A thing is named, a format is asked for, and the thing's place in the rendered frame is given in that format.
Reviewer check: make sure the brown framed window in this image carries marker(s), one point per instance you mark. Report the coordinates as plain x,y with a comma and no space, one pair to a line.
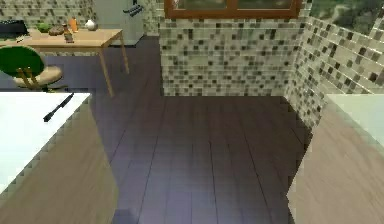
233,12

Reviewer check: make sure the grey fridge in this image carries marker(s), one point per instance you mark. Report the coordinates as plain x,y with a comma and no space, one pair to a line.
113,16

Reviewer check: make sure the light wooden table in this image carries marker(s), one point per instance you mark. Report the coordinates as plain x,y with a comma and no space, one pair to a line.
83,39

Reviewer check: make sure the black pen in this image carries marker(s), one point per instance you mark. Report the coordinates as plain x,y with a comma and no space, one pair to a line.
58,107

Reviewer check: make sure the white round kettle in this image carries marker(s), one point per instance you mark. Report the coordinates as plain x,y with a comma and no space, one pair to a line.
90,25

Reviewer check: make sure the dark pepper shaker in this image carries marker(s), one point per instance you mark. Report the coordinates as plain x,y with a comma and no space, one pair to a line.
68,36

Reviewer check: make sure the orange bottle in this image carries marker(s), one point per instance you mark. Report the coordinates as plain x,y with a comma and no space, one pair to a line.
73,24

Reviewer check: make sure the white top wooden counter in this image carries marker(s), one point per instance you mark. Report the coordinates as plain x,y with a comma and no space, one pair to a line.
50,156

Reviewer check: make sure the brown bread loaf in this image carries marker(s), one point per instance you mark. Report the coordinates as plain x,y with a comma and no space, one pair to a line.
56,30

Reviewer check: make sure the pale top wooden cabinet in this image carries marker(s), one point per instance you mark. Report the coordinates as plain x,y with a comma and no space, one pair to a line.
346,166

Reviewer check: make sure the green lettuce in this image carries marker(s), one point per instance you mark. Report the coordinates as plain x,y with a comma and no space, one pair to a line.
43,27

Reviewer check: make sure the green wooden chair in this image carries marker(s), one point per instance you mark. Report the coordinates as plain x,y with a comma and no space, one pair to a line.
20,61

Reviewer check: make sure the window with green view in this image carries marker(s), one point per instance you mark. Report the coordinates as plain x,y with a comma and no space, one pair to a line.
350,13

